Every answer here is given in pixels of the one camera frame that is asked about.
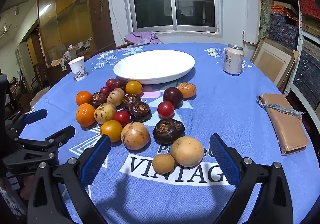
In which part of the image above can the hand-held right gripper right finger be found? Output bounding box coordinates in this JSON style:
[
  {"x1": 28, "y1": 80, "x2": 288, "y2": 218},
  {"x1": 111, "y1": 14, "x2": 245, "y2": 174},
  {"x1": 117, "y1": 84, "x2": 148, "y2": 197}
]
[{"x1": 209, "y1": 133, "x2": 293, "y2": 224}]

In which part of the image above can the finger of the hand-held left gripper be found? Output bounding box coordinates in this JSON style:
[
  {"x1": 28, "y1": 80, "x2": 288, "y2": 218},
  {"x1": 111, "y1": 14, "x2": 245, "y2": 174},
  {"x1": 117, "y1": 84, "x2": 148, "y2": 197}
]
[
  {"x1": 5, "y1": 109, "x2": 48, "y2": 137},
  {"x1": 15, "y1": 125, "x2": 76, "y2": 157}
]

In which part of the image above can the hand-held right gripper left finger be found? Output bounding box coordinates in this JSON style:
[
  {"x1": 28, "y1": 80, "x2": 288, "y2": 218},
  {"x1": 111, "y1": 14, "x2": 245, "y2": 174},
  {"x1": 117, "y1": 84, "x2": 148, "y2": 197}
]
[{"x1": 27, "y1": 135, "x2": 112, "y2": 224}]

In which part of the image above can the large orange mandarin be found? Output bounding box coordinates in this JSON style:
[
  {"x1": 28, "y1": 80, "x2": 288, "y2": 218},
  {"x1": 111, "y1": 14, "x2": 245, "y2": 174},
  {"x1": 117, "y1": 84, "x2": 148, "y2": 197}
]
[{"x1": 76, "y1": 103, "x2": 96, "y2": 127}]

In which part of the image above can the large smooth tan fruit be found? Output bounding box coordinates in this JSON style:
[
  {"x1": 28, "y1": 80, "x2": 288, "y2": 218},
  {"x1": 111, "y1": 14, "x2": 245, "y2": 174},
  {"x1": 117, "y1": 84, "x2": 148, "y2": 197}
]
[{"x1": 170, "y1": 136, "x2": 204, "y2": 167}]

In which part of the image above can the small orange mandarin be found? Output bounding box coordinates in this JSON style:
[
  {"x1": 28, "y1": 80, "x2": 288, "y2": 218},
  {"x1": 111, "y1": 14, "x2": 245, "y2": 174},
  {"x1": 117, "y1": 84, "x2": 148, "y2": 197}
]
[{"x1": 76, "y1": 91, "x2": 93, "y2": 106}]

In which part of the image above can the large tan spotted fruit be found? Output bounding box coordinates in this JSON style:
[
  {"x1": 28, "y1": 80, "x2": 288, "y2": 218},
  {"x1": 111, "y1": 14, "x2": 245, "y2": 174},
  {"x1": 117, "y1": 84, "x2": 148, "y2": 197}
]
[{"x1": 121, "y1": 121, "x2": 150, "y2": 150}]

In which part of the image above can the medium tan spotted fruit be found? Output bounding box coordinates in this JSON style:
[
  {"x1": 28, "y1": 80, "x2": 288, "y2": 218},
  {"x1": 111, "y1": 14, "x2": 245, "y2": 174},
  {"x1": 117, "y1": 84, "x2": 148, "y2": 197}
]
[
  {"x1": 94, "y1": 103, "x2": 117, "y2": 124},
  {"x1": 107, "y1": 88, "x2": 125, "y2": 107}
]

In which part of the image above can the small dark water chestnut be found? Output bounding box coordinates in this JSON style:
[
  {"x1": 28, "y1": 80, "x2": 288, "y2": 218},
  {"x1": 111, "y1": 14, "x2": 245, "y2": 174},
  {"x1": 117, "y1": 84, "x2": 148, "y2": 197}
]
[{"x1": 90, "y1": 92, "x2": 107, "y2": 109}]

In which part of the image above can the small tan fruit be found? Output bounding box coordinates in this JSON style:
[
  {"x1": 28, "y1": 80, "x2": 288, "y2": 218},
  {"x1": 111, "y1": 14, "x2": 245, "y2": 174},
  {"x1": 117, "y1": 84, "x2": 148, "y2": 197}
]
[{"x1": 152, "y1": 153, "x2": 175, "y2": 174}]

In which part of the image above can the large dark water chestnut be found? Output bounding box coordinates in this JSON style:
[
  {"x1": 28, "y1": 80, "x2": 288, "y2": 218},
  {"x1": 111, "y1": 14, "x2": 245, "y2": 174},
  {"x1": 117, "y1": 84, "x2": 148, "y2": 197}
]
[{"x1": 153, "y1": 118, "x2": 185, "y2": 145}]

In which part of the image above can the dark red plum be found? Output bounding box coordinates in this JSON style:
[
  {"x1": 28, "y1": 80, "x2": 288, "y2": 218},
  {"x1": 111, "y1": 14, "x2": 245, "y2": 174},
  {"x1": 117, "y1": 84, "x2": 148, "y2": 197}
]
[{"x1": 112, "y1": 79, "x2": 128, "y2": 92}]

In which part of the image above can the orange spotted fruit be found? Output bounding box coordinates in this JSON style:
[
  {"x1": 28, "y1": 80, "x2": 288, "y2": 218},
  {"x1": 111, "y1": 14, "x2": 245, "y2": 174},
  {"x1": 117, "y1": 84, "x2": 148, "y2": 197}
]
[{"x1": 177, "y1": 82, "x2": 197, "y2": 99}]

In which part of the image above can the dark purple plum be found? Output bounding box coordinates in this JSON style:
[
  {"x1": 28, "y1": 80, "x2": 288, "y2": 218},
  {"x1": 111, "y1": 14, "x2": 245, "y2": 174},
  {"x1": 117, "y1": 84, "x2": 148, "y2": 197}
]
[{"x1": 163, "y1": 87, "x2": 183, "y2": 108}]

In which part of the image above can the white oval plate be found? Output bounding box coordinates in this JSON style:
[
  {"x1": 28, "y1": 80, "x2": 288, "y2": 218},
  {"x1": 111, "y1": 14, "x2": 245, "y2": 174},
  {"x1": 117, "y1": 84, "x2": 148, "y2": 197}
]
[{"x1": 113, "y1": 50, "x2": 196, "y2": 85}]

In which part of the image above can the person's left forearm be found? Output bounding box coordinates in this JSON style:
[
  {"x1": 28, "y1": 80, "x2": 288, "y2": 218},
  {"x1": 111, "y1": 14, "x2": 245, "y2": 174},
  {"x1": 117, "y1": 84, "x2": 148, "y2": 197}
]
[{"x1": 0, "y1": 171, "x2": 32, "y2": 217}]

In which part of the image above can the blue printed tablecloth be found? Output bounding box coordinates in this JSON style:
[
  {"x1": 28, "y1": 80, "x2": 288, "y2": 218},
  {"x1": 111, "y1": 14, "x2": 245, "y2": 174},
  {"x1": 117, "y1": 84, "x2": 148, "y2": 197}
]
[{"x1": 19, "y1": 43, "x2": 320, "y2": 224}]

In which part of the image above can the white paper cup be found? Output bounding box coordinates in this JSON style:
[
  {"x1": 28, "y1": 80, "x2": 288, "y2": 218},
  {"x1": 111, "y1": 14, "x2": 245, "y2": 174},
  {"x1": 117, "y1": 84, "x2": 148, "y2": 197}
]
[{"x1": 68, "y1": 56, "x2": 87, "y2": 81}]

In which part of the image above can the brown pouch with tassel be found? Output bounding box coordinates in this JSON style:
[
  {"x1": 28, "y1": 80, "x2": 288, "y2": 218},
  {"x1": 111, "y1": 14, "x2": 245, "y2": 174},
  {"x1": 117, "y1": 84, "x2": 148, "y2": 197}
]
[{"x1": 257, "y1": 93, "x2": 309, "y2": 156}]

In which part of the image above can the beige drink can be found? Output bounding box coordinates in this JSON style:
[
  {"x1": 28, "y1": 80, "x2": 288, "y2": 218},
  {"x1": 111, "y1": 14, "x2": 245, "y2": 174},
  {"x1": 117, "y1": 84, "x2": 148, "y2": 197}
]
[{"x1": 223, "y1": 44, "x2": 244, "y2": 76}]

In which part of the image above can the wooden glass-door cabinet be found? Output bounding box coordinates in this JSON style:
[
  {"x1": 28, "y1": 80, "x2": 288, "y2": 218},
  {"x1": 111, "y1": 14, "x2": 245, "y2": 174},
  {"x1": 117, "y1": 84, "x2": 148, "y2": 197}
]
[{"x1": 37, "y1": 0, "x2": 117, "y2": 62}]

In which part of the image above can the purple cloth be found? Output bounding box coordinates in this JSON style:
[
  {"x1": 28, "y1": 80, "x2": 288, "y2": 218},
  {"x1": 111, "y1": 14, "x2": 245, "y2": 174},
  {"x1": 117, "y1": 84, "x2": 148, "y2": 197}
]
[{"x1": 124, "y1": 32, "x2": 164, "y2": 46}]

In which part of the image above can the white metal shelf rack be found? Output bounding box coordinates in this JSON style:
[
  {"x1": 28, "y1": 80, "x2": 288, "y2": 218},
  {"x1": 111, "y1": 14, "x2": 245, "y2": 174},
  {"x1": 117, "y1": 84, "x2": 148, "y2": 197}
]
[{"x1": 285, "y1": 0, "x2": 320, "y2": 119}]

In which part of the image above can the stack of patterned fabrics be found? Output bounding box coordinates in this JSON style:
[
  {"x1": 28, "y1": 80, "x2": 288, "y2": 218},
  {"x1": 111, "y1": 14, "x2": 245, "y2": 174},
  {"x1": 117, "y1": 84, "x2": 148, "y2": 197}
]
[{"x1": 270, "y1": 0, "x2": 320, "y2": 110}]

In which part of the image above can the green patterned board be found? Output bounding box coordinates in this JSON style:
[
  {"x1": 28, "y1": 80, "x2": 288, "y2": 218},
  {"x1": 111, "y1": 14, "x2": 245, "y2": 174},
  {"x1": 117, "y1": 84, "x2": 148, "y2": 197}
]
[{"x1": 259, "y1": 0, "x2": 272, "y2": 40}]

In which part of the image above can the wooden picture frame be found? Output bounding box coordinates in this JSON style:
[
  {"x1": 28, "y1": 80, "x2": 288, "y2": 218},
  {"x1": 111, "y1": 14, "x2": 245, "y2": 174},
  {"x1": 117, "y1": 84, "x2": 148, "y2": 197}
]
[{"x1": 251, "y1": 37, "x2": 300, "y2": 90}]

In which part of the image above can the white wall panel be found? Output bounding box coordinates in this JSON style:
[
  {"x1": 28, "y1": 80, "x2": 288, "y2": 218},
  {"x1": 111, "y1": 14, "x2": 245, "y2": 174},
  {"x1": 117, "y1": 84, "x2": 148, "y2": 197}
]
[{"x1": 244, "y1": 0, "x2": 260, "y2": 45}]

